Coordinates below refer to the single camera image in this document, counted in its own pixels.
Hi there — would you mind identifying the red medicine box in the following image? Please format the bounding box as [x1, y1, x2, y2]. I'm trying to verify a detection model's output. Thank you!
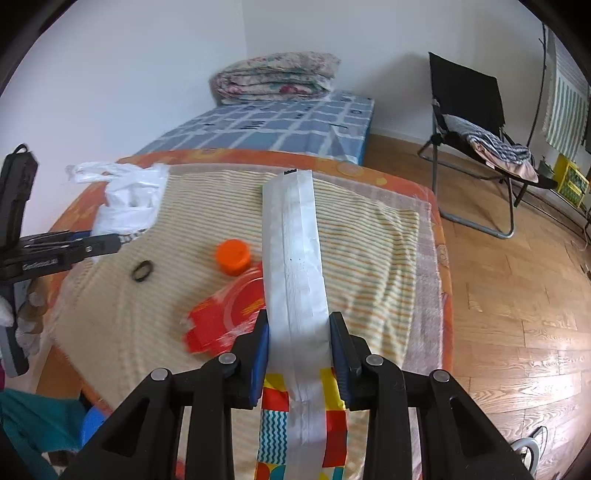
[183, 262, 266, 356]

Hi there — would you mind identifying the white colourful snack wrapper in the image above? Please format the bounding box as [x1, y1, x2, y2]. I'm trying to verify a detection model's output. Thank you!
[256, 171, 348, 479]

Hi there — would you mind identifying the orange plastic cap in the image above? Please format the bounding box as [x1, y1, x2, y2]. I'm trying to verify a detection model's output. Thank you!
[215, 239, 252, 276]

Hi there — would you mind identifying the white plastic bag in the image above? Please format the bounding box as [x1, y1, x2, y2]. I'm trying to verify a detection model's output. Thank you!
[66, 162, 169, 237]

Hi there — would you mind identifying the white gloved left hand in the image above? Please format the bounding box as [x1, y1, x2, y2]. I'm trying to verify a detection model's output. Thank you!
[15, 278, 48, 358]

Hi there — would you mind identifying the blue checked mattress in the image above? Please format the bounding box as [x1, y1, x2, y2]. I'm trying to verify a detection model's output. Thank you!
[138, 90, 375, 165]

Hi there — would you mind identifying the black folding chair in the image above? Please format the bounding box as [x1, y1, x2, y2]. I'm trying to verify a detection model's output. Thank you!
[418, 52, 557, 240]

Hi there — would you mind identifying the striped cloth on chair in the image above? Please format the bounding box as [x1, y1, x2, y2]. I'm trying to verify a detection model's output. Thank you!
[443, 114, 539, 183]

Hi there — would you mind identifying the yellow plastic crate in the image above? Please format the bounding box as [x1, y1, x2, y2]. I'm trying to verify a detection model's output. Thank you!
[553, 154, 589, 208]

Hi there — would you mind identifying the folded floral quilt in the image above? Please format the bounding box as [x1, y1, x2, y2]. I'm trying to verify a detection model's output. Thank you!
[211, 51, 341, 104]

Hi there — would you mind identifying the hanging striped towel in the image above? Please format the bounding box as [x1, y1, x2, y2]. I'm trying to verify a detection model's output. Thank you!
[543, 32, 590, 161]

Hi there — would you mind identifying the black hair tie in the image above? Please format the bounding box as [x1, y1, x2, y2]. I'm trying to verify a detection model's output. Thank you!
[130, 259, 156, 283]

